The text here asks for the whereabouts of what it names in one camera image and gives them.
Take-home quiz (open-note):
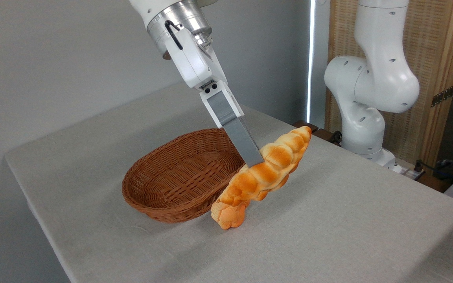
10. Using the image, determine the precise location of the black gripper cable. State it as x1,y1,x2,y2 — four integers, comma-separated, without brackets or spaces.
164,20,184,51

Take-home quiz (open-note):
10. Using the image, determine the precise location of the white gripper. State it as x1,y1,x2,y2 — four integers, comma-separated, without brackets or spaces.
166,28,265,168

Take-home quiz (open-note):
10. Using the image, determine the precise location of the brass screen hinge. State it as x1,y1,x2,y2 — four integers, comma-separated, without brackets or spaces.
431,85,453,107

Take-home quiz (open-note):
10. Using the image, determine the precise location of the brown wicker basket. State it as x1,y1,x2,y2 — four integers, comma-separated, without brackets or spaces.
122,128,247,224

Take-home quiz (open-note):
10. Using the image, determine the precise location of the small orange bread roll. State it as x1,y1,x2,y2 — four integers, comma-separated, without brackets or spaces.
211,198,247,230

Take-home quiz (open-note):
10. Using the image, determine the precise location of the wooden rattan folding screen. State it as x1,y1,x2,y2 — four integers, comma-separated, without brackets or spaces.
325,0,453,169

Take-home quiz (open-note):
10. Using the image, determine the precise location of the grey tablecloth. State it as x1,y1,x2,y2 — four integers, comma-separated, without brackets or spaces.
4,83,453,283

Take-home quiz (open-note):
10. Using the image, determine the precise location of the long braided bread loaf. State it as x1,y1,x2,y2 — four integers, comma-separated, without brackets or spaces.
215,126,312,209

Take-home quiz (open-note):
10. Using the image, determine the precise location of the silver metal wrist flange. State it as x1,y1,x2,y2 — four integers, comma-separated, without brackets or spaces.
147,0,213,59

